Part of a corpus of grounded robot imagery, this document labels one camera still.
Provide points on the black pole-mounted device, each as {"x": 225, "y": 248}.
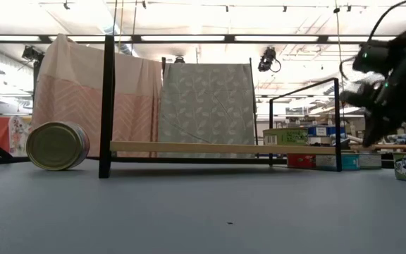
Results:
{"x": 32, "y": 53}

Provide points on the black overhead camera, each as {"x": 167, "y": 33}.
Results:
{"x": 268, "y": 58}

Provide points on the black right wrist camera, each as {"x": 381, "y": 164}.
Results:
{"x": 368, "y": 60}

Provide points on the blue storage bin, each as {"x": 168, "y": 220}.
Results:
{"x": 312, "y": 131}
{"x": 331, "y": 131}

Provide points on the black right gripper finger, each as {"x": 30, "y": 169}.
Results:
{"x": 380, "y": 127}
{"x": 369, "y": 128}

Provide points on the pink chevron cloth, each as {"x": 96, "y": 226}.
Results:
{"x": 69, "y": 98}

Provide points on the small black dome device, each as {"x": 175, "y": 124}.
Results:
{"x": 179, "y": 59}

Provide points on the black aluminium table frame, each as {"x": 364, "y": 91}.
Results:
{"x": 189, "y": 160}

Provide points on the beige-lid can blue pink label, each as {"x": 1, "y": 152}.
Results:
{"x": 56, "y": 146}

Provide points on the green leaf-print cloth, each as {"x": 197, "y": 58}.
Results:
{"x": 206, "y": 106}

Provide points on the white cloth pink flower print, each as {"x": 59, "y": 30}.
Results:
{"x": 19, "y": 135}

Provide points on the LED light bar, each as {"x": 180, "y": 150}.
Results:
{"x": 229, "y": 39}

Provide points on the silver can red label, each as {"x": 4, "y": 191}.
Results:
{"x": 301, "y": 161}

